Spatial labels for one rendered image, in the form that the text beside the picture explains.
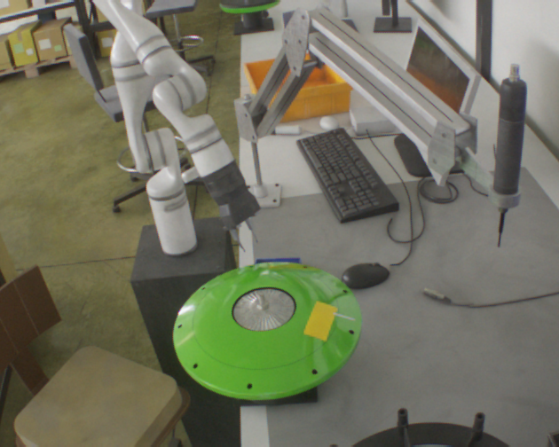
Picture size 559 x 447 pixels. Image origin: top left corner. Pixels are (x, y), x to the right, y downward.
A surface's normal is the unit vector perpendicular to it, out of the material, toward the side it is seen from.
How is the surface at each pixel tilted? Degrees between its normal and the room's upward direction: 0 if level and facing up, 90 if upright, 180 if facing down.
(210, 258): 0
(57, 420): 0
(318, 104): 94
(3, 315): 90
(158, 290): 90
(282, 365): 22
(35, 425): 0
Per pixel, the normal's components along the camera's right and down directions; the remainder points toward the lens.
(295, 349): 0.04, -0.65
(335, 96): 0.19, 0.60
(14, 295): 0.84, 0.23
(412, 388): -0.11, -0.82
